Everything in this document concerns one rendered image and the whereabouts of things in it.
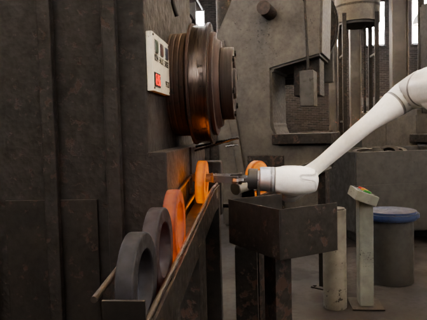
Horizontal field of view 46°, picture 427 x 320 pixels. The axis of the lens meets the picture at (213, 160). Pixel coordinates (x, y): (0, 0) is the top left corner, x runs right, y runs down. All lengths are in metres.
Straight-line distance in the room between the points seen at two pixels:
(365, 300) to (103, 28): 1.92
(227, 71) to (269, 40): 2.86
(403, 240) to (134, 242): 2.39
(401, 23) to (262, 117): 6.70
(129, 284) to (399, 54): 10.23
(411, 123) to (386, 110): 3.87
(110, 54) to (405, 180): 3.03
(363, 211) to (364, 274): 0.33
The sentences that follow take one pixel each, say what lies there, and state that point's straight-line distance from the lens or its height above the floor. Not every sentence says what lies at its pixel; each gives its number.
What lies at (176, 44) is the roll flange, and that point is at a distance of 1.90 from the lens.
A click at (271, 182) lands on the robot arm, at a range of 1.79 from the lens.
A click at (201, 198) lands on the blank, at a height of 0.69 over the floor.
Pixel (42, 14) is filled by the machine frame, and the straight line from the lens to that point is 1.66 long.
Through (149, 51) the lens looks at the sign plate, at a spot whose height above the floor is 1.18.
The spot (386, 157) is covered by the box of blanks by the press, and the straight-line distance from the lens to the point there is 4.09.
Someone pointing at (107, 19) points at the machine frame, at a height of 1.27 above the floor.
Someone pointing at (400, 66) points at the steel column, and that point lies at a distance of 10.88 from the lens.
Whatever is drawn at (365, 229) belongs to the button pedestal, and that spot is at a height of 0.41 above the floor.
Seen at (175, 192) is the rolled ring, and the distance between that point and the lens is 1.28.
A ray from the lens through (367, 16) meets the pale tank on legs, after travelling 10.77.
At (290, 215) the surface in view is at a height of 0.70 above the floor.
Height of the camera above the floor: 0.93
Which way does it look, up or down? 3 degrees down
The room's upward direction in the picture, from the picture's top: 2 degrees counter-clockwise
